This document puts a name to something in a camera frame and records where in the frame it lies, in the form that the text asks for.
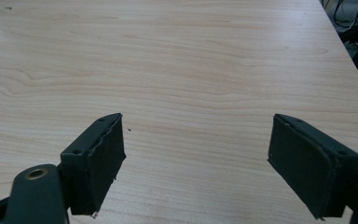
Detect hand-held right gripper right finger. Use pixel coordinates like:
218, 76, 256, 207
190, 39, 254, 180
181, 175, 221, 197
267, 113, 358, 220

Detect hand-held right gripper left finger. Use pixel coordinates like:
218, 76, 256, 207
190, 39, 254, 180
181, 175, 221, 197
60, 112, 127, 217

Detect black cables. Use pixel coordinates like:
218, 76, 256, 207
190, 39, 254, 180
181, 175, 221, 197
321, 0, 358, 31

